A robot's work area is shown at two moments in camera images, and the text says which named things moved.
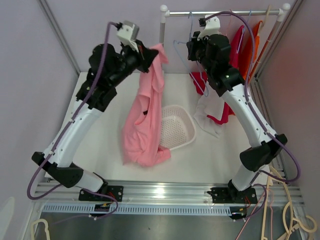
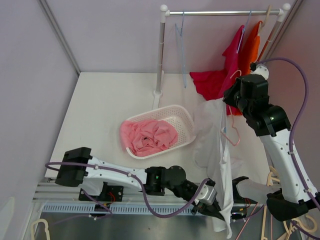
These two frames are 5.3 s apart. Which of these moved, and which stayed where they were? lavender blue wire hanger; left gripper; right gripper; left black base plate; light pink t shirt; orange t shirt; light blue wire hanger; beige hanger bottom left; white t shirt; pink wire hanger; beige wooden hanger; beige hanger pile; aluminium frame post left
Moved: white t shirt; right gripper; light blue wire hanger; light pink t shirt; left gripper; pink wire hanger
Stayed: left black base plate; orange t shirt; aluminium frame post left; lavender blue wire hanger; beige wooden hanger; beige hanger bottom left; beige hanger pile
